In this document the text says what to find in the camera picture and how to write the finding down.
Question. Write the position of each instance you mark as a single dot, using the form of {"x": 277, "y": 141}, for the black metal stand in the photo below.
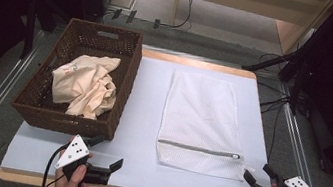
{"x": 29, "y": 31}

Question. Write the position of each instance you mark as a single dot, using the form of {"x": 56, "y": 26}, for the light wooden shelf unit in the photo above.
{"x": 236, "y": 3}

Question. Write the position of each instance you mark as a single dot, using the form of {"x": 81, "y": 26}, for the cream cloth garment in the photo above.
{"x": 85, "y": 84}

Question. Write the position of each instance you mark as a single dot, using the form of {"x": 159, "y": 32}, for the white mesh laundry bag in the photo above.
{"x": 202, "y": 112}

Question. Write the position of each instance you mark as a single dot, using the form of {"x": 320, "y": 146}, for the black tripod stand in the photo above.
{"x": 298, "y": 77}

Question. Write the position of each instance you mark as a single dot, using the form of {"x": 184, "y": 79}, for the wooden table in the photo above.
{"x": 193, "y": 62}

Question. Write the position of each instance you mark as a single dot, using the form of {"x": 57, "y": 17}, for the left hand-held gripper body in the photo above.
{"x": 75, "y": 153}

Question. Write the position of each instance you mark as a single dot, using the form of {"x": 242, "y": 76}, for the black power plug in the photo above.
{"x": 156, "y": 23}
{"x": 116, "y": 13}
{"x": 131, "y": 16}

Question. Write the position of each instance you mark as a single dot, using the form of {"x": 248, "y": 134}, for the brown wicker basket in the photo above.
{"x": 49, "y": 118}

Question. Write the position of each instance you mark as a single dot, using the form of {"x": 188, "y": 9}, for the pale blue table mat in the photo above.
{"x": 146, "y": 103}

